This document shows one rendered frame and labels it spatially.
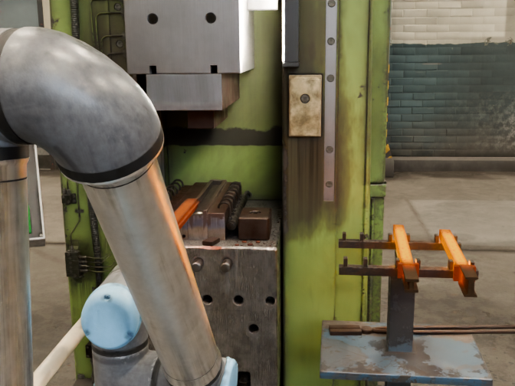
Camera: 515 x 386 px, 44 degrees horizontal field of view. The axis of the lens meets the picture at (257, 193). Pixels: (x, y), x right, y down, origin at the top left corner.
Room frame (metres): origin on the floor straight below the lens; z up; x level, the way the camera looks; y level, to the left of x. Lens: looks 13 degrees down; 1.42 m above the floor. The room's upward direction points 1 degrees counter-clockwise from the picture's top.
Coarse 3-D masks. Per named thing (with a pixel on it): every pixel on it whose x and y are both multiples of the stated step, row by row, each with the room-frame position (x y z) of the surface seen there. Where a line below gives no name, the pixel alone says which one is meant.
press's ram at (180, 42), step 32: (128, 0) 1.71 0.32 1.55; (160, 0) 1.70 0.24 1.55; (192, 0) 1.69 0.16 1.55; (224, 0) 1.69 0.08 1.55; (256, 0) 1.87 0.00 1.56; (128, 32) 1.71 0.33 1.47; (160, 32) 1.70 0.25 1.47; (192, 32) 1.69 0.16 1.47; (224, 32) 1.69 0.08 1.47; (128, 64) 1.71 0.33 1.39; (160, 64) 1.70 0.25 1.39; (192, 64) 1.69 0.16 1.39; (224, 64) 1.69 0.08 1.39
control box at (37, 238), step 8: (32, 152) 1.68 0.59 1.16; (32, 160) 1.67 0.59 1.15; (32, 168) 1.66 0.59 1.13; (32, 176) 1.65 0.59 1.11; (32, 184) 1.64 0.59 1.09; (40, 184) 1.65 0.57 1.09; (32, 192) 1.63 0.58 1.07; (40, 192) 1.63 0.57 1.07; (32, 200) 1.61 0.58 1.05; (40, 200) 1.62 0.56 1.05; (32, 208) 1.60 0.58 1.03; (40, 208) 1.61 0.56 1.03; (32, 216) 1.59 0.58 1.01; (40, 216) 1.60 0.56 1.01; (32, 224) 1.58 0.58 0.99; (40, 224) 1.59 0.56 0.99; (32, 232) 1.57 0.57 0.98; (40, 232) 1.58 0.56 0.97; (32, 240) 1.57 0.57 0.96; (40, 240) 1.58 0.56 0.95
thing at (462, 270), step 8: (440, 232) 1.64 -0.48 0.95; (448, 232) 1.62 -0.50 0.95; (448, 240) 1.55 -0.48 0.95; (448, 248) 1.48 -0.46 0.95; (456, 248) 1.48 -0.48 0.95; (448, 256) 1.48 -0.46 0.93; (456, 256) 1.43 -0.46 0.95; (456, 264) 1.37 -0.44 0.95; (464, 264) 1.37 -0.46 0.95; (456, 272) 1.34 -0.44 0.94; (464, 272) 1.29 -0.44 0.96; (472, 272) 1.29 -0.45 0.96; (456, 280) 1.34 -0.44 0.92; (464, 280) 1.30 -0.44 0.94; (472, 280) 1.25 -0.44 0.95; (464, 288) 1.29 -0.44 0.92; (472, 288) 1.25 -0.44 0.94; (464, 296) 1.26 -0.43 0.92; (472, 296) 1.25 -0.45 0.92
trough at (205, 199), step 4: (212, 184) 2.08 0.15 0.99; (216, 184) 2.09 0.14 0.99; (220, 184) 2.09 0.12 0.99; (208, 188) 2.00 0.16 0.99; (212, 188) 2.03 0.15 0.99; (216, 188) 2.03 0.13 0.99; (204, 192) 1.92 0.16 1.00; (208, 192) 1.97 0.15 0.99; (212, 192) 1.97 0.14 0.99; (204, 196) 1.91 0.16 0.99; (208, 196) 1.92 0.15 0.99; (200, 200) 1.84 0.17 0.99; (204, 200) 1.87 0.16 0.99; (208, 200) 1.87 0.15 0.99; (200, 204) 1.81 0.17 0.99; (204, 204) 1.81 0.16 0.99; (200, 208) 1.77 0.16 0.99; (204, 208) 1.76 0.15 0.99
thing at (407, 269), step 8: (400, 232) 1.63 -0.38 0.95; (400, 240) 1.55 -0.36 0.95; (400, 248) 1.49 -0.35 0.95; (408, 248) 1.49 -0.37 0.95; (400, 256) 1.43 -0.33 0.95; (408, 256) 1.43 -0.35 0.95; (400, 264) 1.36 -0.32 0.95; (408, 264) 1.35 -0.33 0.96; (416, 264) 1.35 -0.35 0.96; (400, 272) 1.36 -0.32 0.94; (408, 272) 1.31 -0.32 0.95; (416, 272) 1.31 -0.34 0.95; (408, 280) 1.27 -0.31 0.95; (416, 280) 1.26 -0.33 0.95; (408, 288) 1.27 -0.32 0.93; (416, 288) 1.27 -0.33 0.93
